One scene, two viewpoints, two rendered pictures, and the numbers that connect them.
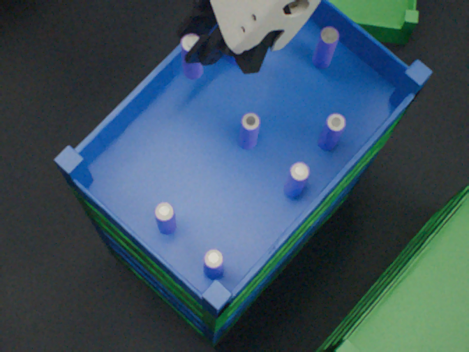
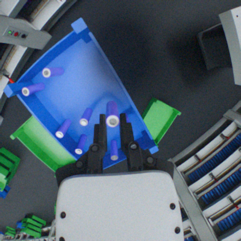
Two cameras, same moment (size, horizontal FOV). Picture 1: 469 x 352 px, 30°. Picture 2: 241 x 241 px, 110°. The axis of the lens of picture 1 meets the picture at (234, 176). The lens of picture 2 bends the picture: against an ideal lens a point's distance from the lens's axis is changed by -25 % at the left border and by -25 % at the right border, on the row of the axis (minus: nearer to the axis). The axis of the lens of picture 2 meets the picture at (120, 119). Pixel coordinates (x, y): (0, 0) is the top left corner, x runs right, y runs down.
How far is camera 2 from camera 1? 0.64 m
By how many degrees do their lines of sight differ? 21
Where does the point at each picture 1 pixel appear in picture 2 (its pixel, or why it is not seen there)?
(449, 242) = not seen: hidden behind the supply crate
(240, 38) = (60, 204)
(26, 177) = (127, 38)
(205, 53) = (96, 133)
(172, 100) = (113, 86)
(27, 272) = (103, 31)
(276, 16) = not seen: outside the picture
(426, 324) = not seen: hidden behind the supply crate
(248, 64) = (58, 179)
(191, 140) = (93, 89)
